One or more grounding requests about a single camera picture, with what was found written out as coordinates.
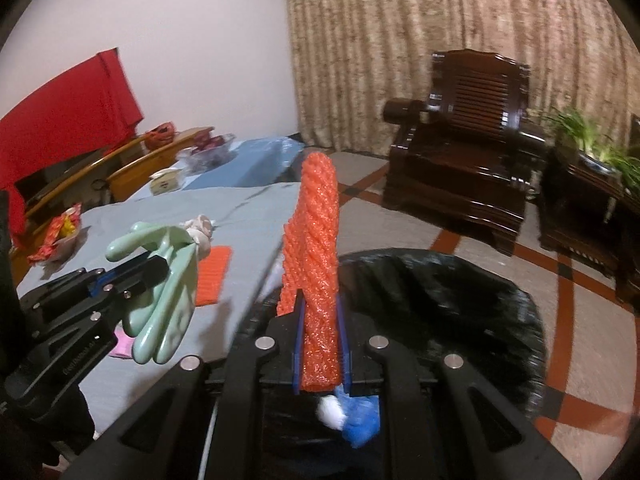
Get mint green rubber glove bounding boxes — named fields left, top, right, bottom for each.
left=105, top=222, right=198, bottom=364

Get white paper ball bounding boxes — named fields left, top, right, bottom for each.
left=180, top=214, right=214, bottom=261

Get orange foam net sleeve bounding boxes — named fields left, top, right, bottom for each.
left=277, top=152, right=341, bottom=392

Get blue and white crumpled trash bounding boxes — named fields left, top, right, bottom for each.
left=316, top=385, right=381, bottom=448

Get black lined trash bin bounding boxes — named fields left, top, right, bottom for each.
left=229, top=248, right=546, bottom=444

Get bowl of red snack packets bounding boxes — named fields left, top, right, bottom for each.
left=27, top=203, right=82, bottom=266

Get orange foam net piece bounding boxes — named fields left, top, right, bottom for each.
left=195, top=246, right=232, bottom=307

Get beige tissue box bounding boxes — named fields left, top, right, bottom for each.
left=149, top=167, right=184, bottom=196

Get grey blue tablecloth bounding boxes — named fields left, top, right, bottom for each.
left=15, top=181, right=303, bottom=435

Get red cloth cover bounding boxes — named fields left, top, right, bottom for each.
left=1, top=49, right=143, bottom=238

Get glass bowl of red fruit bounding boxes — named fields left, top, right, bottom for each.
left=176, top=132, right=235, bottom=174

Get light blue table cover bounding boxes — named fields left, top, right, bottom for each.
left=127, top=136, right=305, bottom=202

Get dark wooden side table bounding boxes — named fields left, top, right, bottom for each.
left=538, top=148, right=639, bottom=308

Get dark wooden armchair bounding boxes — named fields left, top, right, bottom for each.
left=382, top=49, right=547, bottom=255

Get green potted plant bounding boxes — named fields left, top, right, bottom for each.
left=544, top=107, right=639, bottom=194

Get beige patterned curtain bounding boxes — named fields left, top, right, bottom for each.
left=286, top=0, right=639, bottom=155

